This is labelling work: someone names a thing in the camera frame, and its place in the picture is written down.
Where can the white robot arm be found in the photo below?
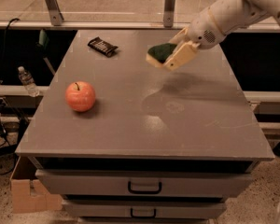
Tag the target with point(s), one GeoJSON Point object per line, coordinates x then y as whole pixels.
{"type": "Point", "coordinates": [233, 14]}

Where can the green and yellow sponge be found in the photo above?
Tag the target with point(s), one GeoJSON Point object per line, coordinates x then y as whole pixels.
{"type": "Point", "coordinates": [158, 55]}

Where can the green handled tool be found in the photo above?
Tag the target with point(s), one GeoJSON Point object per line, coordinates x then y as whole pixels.
{"type": "Point", "coordinates": [42, 45]}

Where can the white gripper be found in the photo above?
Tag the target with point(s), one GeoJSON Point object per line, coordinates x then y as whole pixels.
{"type": "Point", "coordinates": [202, 32]}

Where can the clear plastic water bottle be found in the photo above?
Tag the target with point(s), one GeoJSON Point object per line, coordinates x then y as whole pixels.
{"type": "Point", "coordinates": [27, 81]}

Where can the grey drawer cabinet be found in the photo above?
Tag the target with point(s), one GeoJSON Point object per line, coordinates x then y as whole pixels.
{"type": "Point", "coordinates": [194, 119]}

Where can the middle metal bracket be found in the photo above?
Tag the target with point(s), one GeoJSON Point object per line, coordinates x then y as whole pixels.
{"type": "Point", "coordinates": [168, 14]}

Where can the metal bracket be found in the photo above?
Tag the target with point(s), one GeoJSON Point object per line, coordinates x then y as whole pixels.
{"type": "Point", "coordinates": [55, 15]}
{"type": "Point", "coordinates": [168, 14]}

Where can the grey drawer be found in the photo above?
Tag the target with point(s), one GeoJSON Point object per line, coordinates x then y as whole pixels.
{"type": "Point", "coordinates": [144, 183]}
{"type": "Point", "coordinates": [143, 209]}

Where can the lower grey drawer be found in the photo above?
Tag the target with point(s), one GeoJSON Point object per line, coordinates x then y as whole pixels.
{"type": "Point", "coordinates": [143, 209]}

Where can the red apple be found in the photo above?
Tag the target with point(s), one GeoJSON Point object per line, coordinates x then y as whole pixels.
{"type": "Point", "coordinates": [80, 96]}

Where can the upper grey drawer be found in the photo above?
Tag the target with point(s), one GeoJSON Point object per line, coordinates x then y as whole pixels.
{"type": "Point", "coordinates": [144, 183]}

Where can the cardboard box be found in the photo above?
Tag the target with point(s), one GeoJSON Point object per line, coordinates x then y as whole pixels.
{"type": "Point", "coordinates": [27, 193]}

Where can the dark snack bar wrapper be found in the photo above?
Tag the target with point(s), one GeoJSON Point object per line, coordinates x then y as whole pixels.
{"type": "Point", "coordinates": [102, 46]}

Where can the left metal bracket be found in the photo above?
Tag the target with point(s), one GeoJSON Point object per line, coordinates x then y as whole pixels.
{"type": "Point", "coordinates": [55, 15]}

